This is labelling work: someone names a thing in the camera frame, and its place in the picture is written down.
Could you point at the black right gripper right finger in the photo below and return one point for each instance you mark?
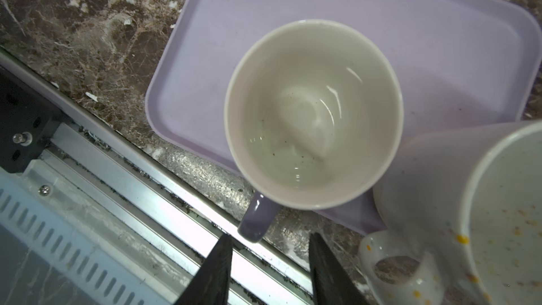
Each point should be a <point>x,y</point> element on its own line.
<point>331,284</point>

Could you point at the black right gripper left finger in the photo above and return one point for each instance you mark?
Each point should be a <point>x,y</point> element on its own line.
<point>211,284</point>

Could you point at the white cream mug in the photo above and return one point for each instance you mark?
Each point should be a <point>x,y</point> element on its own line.
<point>461,208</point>

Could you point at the white mug grey handle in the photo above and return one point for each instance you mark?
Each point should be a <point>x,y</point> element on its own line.
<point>313,118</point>

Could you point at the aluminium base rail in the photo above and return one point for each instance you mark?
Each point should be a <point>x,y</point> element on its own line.
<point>88,218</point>

